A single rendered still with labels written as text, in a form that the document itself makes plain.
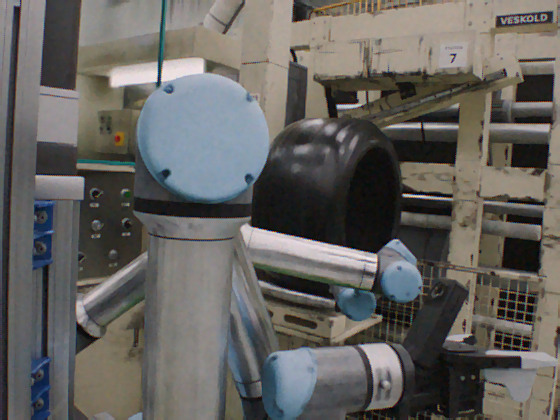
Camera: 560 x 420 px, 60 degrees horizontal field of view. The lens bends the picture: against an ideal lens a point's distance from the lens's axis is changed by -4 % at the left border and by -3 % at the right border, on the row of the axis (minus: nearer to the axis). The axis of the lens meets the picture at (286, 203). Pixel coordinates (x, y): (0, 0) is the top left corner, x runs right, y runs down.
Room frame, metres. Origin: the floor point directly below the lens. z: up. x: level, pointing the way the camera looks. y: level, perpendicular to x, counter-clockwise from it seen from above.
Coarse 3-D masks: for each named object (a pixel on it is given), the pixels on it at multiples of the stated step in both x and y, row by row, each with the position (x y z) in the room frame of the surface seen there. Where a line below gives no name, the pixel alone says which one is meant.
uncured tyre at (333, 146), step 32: (288, 128) 1.57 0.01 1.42; (320, 128) 1.51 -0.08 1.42; (352, 128) 1.49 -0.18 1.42; (288, 160) 1.45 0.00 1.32; (320, 160) 1.40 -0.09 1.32; (352, 160) 1.44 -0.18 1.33; (384, 160) 1.79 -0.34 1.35; (256, 192) 1.48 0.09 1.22; (288, 192) 1.41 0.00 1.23; (320, 192) 1.37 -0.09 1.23; (352, 192) 1.92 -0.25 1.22; (384, 192) 1.84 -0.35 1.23; (256, 224) 1.48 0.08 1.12; (288, 224) 1.41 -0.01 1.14; (320, 224) 1.37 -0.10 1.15; (352, 224) 1.90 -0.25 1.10; (384, 224) 1.83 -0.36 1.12; (320, 288) 1.47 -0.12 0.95
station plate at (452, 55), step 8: (440, 48) 1.65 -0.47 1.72; (448, 48) 1.64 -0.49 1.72; (456, 48) 1.62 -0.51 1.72; (464, 48) 1.61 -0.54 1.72; (440, 56) 1.65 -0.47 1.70; (448, 56) 1.64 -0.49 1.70; (456, 56) 1.62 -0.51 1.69; (464, 56) 1.61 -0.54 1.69; (440, 64) 1.65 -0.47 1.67; (448, 64) 1.64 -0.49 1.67; (456, 64) 1.62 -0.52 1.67; (464, 64) 1.61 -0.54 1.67
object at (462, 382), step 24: (408, 360) 0.57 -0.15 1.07; (456, 360) 0.58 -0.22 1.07; (408, 384) 0.56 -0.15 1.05; (432, 384) 0.59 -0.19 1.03; (456, 384) 0.58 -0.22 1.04; (480, 384) 0.59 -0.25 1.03; (384, 408) 0.60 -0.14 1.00; (408, 408) 0.57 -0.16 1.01; (432, 408) 0.59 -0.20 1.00; (456, 408) 0.57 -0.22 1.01; (480, 408) 0.59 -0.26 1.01
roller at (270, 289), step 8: (264, 288) 1.60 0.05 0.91; (272, 288) 1.59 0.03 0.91; (280, 288) 1.57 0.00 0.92; (288, 288) 1.56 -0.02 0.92; (296, 288) 1.56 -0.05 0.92; (272, 296) 1.59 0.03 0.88; (280, 296) 1.57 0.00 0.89; (288, 296) 1.55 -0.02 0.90; (296, 296) 1.53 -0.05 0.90; (304, 296) 1.52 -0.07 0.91; (312, 296) 1.50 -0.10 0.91; (320, 296) 1.49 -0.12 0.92; (328, 296) 1.49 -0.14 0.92; (304, 304) 1.53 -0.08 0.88; (312, 304) 1.50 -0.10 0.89; (320, 304) 1.48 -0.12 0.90; (328, 304) 1.47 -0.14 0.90; (336, 304) 1.45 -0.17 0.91; (336, 312) 1.47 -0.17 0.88
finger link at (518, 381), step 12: (528, 360) 0.57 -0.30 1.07; (540, 360) 0.58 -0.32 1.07; (552, 360) 0.58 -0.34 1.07; (492, 372) 0.59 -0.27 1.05; (504, 372) 0.59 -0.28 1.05; (516, 372) 0.58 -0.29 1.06; (528, 372) 0.58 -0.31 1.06; (504, 384) 0.58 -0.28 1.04; (516, 384) 0.58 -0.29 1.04; (528, 384) 0.58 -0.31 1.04; (516, 396) 0.58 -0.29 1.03; (528, 396) 0.58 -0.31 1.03
